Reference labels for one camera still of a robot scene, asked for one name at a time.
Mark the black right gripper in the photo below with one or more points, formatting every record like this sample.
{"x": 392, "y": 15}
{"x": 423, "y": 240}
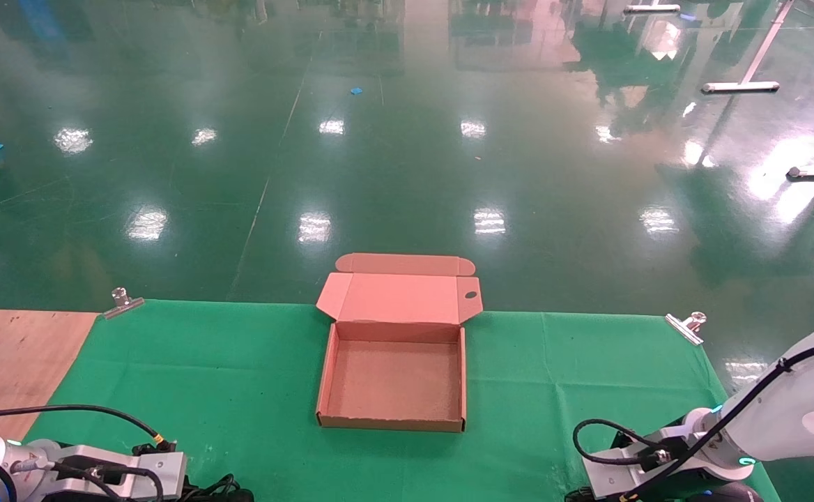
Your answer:
{"x": 700, "y": 477}

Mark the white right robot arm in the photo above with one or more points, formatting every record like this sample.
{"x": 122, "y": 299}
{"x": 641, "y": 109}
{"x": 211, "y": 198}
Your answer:
{"x": 811, "y": 390}

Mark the brown cardboard mailer box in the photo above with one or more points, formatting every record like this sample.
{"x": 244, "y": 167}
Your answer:
{"x": 393, "y": 380}

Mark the silver binder clip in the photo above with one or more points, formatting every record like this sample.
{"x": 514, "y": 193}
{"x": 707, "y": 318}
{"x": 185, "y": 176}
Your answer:
{"x": 684, "y": 328}
{"x": 123, "y": 305}

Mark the green table cloth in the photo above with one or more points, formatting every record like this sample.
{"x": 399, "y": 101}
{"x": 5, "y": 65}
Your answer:
{"x": 240, "y": 390}

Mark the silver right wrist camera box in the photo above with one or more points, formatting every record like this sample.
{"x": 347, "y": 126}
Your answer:
{"x": 609, "y": 481}

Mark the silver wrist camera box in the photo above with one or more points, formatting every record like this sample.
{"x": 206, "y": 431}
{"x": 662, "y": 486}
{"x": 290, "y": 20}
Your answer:
{"x": 170, "y": 474}
{"x": 609, "y": 481}

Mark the white metal table frame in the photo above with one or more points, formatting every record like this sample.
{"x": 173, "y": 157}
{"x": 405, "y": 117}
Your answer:
{"x": 741, "y": 87}

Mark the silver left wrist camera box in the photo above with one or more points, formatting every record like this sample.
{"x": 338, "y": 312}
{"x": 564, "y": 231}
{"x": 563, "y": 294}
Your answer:
{"x": 170, "y": 474}

